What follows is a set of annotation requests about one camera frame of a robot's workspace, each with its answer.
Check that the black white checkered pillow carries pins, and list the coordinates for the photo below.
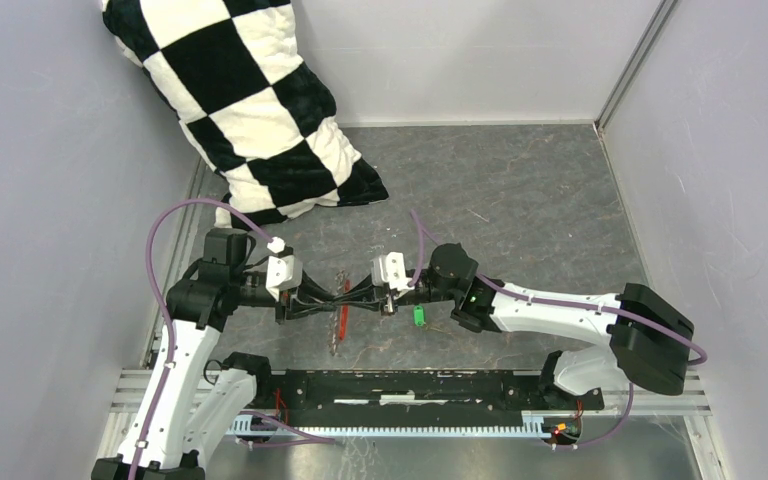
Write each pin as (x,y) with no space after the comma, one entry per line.
(247,102)

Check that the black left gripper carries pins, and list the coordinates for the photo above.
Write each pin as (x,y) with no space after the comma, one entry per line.
(300,301)

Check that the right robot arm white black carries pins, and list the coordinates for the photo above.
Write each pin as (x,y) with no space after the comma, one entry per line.
(634,336)

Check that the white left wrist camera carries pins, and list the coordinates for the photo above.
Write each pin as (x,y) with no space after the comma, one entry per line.
(283,274)

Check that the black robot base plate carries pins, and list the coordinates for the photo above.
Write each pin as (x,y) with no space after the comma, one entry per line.
(415,398)

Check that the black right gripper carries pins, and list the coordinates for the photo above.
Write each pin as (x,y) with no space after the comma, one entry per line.
(371,297)

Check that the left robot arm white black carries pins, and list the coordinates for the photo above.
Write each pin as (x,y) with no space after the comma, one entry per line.
(173,436)

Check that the metal key holder red handle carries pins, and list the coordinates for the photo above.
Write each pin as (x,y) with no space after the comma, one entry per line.
(340,316)

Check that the aluminium frame rail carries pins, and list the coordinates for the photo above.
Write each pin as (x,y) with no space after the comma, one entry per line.
(253,423)

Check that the small green object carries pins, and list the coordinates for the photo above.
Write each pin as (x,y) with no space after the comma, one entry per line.
(418,314)

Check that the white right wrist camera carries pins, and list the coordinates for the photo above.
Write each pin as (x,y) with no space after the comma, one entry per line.
(388,270)

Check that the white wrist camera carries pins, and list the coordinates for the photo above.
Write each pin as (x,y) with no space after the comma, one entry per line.
(388,270)
(283,274)

